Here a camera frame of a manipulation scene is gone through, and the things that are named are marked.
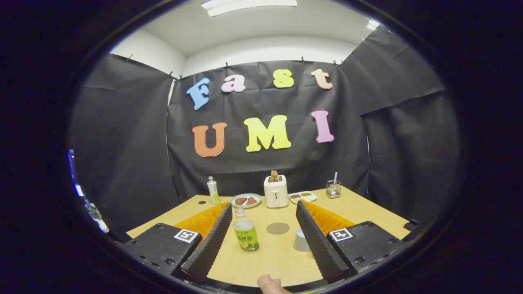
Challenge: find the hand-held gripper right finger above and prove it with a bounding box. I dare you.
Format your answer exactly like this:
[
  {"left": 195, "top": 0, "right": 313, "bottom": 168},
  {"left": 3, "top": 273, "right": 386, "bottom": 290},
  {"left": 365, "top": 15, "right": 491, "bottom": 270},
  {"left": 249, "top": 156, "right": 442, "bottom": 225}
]
[{"left": 295, "top": 199, "right": 410, "bottom": 285}]

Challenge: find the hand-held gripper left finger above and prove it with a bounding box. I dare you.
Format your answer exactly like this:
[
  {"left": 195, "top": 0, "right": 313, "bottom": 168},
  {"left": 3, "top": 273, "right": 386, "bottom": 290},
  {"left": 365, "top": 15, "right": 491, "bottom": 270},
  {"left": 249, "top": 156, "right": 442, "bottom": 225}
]
[{"left": 123, "top": 201, "right": 233, "bottom": 285}]

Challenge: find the white cup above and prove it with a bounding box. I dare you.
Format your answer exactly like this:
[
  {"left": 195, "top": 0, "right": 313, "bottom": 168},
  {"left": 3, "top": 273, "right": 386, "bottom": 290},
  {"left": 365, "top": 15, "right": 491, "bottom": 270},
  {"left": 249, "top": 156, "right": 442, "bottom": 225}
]
[{"left": 293, "top": 227, "right": 311, "bottom": 252}]

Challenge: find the clear juice bottle green label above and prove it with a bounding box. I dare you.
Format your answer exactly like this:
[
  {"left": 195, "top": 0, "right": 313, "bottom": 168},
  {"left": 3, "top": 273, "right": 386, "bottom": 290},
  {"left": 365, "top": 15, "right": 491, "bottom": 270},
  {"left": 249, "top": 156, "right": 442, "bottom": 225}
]
[{"left": 233, "top": 207, "right": 260, "bottom": 253}]

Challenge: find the round brown coaster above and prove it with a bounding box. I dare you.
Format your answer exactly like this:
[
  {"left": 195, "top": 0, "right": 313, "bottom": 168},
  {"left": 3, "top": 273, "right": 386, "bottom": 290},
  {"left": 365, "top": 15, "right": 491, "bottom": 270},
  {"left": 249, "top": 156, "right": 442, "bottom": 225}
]
[{"left": 266, "top": 222, "right": 290, "bottom": 235}]

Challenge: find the small white green bottle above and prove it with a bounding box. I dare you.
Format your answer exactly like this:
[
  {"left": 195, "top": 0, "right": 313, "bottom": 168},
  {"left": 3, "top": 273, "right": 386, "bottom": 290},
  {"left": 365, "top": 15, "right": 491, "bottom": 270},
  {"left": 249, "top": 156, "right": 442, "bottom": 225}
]
[{"left": 207, "top": 176, "right": 221, "bottom": 205}]

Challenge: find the white divided tray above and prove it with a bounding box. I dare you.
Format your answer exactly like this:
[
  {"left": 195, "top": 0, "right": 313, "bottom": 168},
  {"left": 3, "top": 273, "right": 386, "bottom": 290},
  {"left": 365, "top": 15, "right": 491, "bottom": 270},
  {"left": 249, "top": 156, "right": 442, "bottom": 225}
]
[{"left": 288, "top": 191, "right": 317, "bottom": 204}]

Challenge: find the wooden table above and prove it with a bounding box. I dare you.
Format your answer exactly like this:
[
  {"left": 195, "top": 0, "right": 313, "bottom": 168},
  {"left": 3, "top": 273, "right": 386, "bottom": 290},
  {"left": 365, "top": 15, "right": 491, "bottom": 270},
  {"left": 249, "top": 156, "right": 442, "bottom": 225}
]
[{"left": 126, "top": 186, "right": 410, "bottom": 287}]

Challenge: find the pale green plate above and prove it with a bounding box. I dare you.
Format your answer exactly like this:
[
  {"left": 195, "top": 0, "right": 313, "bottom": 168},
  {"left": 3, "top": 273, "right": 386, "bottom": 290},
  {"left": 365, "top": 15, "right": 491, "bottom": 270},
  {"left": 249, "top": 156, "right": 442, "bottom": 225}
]
[{"left": 231, "top": 193, "right": 262, "bottom": 209}]

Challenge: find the cream toaster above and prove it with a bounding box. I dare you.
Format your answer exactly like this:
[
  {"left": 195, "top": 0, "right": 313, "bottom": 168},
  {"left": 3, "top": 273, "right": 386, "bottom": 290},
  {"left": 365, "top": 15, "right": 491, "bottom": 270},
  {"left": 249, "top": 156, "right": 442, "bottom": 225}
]
[{"left": 264, "top": 175, "right": 289, "bottom": 209}]

